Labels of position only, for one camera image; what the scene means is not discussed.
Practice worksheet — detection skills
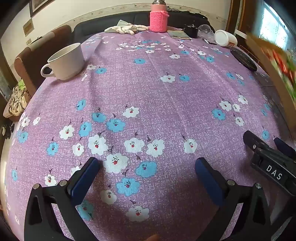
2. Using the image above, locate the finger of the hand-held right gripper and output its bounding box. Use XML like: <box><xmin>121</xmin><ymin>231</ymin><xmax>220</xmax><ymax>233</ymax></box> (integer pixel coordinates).
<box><xmin>274</xmin><ymin>138</ymin><xmax>296</xmax><ymax>160</ymax></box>
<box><xmin>243</xmin><ymin>130</ymin><xmax>270</xmax><ymax>153</ymax></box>

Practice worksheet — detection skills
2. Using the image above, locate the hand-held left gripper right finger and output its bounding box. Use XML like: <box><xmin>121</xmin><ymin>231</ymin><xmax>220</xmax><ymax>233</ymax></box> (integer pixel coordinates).
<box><xmin>195</xmin><ymin>157</ymin><xmax>271</xmax><ymax>241</ymax></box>

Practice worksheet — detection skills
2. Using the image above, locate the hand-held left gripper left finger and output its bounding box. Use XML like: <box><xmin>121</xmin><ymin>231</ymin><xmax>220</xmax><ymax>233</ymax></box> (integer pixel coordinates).
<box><xmin>24</xmin><ymin>157</ymin><xmax>101</xmax><ymax>241</ymax></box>

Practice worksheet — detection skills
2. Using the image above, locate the cardboard box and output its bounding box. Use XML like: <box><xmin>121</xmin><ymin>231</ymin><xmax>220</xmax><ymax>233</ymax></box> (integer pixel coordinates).
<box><xmin>246</xmin><ymin>32</ymin><xmax>296</xmax><ymax>107</ymax></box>

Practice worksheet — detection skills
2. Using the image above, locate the patterned fabric bag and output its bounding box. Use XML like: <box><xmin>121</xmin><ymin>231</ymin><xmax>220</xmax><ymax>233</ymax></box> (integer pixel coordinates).
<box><xmin>3</xmin><ymin>80</ymin><xmax>31</xmax><ymax>116</ymax></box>

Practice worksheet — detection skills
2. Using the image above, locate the purple floral tablecloth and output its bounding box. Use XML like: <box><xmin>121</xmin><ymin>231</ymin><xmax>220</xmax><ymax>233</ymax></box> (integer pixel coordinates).
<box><xmin>0</xmin><ymin>30</ymin><xmax>292</xmax><ymax>241</ymax></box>

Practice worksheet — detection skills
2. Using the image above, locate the white plastic jar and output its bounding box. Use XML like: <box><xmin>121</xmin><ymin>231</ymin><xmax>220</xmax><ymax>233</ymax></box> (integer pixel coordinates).
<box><xmin>215</xmin><ymin>30</ymin><xmax>238</xmax><ymax>48</ymax></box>

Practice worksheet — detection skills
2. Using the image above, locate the window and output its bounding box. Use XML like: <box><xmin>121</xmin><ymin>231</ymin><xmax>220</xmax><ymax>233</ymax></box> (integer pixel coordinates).
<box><xmin>261</xmin><ymin>0</ymin><xmax>296</xmax><ymax>56</ymax></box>

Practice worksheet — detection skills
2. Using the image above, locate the white cup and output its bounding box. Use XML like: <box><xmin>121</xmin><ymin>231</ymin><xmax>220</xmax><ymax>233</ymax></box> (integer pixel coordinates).
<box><xmin>41</xmin><ymin>43</ymin><xmax>85</xmax><ymax>81</ymax></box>

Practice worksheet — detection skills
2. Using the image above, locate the clear glass jar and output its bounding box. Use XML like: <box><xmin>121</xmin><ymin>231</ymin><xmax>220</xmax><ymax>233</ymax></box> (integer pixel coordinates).
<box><xmin>198</xmin><ymin>24</ymin><xmax>216</xmax><ymax>42</ymax></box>

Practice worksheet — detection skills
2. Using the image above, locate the small black container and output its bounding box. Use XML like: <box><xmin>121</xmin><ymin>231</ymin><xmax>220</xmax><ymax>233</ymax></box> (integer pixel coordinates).
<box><xmin>184</xmin><ymin>24</ymin><xmax>200</xmax><ymax>38</ymax></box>

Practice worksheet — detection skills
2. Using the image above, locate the wooden partition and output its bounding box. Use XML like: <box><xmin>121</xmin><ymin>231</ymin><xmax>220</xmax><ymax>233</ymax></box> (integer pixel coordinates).
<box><xmin>226</xmin><ymin>0</ymin><xmax>264</xmax><ymax>50</ymax></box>

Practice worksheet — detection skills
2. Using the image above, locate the small booklet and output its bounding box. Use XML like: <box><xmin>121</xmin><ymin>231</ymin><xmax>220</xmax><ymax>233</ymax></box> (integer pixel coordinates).
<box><xmin>168</xmin><ymin>30</ymin><xmax>192</xmax><ymax>40</ymax></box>

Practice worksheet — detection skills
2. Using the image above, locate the brown chair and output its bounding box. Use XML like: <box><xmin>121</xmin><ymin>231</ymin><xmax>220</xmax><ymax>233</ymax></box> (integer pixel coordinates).
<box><xmin>14</xmin><ymin>25</ymin><xmax>72</xmax><ymax>98</ymax></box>

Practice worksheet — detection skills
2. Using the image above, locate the white chair headrest cover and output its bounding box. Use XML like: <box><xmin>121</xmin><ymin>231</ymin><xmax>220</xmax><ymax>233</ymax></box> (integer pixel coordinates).
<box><xmin>29</xmin><ymin>31</ymin><xmax>56</xmax><ymax>50</ymax></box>

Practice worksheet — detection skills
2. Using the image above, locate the pink knit-sleeved bottle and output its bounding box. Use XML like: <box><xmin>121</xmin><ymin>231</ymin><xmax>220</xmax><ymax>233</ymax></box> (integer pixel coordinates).
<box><xmin>149</xmin><ymin>0</ymin><xmax>170</xmax><ymax>32</ymax></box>

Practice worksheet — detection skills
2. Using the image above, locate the white crumpled cloth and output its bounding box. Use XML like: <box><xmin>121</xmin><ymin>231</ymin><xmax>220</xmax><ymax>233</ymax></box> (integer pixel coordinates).
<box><xmin>105</xmin><ymin>20</ymin><xmax>148</xmax><ymax>36</ymax></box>

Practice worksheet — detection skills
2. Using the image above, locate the black sofa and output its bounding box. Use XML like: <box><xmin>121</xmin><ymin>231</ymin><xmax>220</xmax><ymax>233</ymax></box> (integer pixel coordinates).
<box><xmin>73</xmin><ymin>10</ymin><xmax>215</xmax><ymax>42</ymax></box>

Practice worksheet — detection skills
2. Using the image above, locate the small wall sign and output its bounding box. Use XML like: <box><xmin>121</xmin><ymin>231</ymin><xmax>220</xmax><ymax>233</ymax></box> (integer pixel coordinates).
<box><xmin>23</xmin><ymin>20</ymin><xmax>35</xmax><ymax>36</ymax></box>

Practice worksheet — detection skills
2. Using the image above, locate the framed wall picture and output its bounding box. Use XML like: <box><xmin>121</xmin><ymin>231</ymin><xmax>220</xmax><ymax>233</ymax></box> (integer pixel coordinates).
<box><xmin>30</xmin><ymin>0</ymin><xmax>55</xmax><ymax>18</ymax></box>

